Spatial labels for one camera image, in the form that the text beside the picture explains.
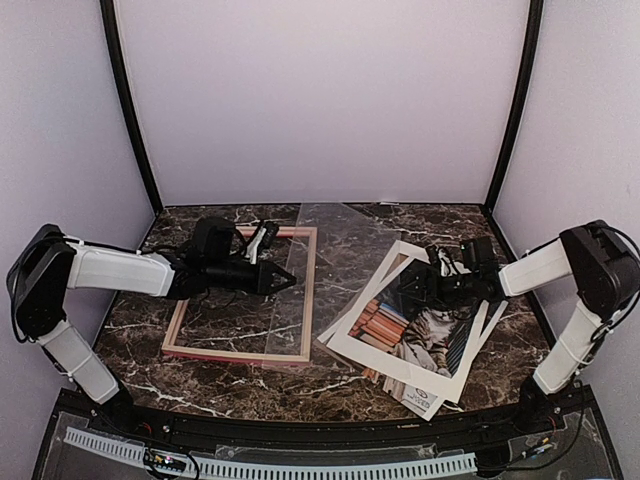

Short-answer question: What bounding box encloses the cat and books photo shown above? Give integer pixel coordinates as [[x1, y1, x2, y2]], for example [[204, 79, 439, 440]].
[[344, 254, 476, 379]]

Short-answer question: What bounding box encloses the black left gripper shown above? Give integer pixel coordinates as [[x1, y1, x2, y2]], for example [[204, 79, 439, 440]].
[[206, 258, 297, 297]]

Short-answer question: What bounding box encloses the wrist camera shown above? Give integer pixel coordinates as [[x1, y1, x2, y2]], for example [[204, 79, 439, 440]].
[[460, 236, 498, 274], [192, 217, 236, 261]]

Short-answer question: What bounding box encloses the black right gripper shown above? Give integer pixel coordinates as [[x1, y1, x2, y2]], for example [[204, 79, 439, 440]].
[[397, 268, 479, 312]]

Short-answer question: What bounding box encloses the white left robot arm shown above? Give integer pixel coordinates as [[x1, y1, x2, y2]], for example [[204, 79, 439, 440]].
[[6, 217, 297, 436]]

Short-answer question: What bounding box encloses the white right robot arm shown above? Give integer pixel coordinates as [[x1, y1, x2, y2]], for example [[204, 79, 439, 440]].
[[398, 220, 639, 395]]

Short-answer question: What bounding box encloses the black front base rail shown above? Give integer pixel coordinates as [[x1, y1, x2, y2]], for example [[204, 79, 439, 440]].
[[54, 386, 606, 468]]

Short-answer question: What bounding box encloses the pink wooden picture frame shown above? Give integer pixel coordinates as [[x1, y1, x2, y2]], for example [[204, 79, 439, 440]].
[[161, 226, 317, 366]]

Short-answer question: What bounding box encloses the right black corner post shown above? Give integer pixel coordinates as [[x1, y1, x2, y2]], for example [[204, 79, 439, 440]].
[[484, 0, 544, 215]]

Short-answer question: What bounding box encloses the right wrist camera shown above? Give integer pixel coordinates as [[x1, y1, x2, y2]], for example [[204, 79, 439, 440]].
[[460, 236, 498, 274]]

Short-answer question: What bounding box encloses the white slotted cable duct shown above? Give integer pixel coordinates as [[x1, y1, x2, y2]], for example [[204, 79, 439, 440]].
[[63, 426, 479, 479]]

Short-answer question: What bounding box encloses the black corner post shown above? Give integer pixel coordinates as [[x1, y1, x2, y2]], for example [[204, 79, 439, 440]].
[[484, 0, 544, 215], [99, 0, 164, 215]]

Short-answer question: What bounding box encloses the left black corner post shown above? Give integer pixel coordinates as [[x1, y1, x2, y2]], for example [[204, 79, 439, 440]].
[[99, 0, 164, 215]]

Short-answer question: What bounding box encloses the brown cardboard backing board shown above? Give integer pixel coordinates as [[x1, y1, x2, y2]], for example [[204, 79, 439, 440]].
[[387, 253, 408, 273]]

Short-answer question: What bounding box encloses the clear acrylic sheet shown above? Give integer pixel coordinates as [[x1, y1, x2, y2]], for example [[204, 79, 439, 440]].
[[263, 203, 400, 369]]

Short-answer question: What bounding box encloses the printed paper insert sheet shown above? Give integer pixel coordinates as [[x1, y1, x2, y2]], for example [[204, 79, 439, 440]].
[[383, 376, 445, 421]]

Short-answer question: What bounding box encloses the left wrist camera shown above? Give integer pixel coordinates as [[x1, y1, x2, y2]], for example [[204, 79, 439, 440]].
[[192, 217, 236, 261]]

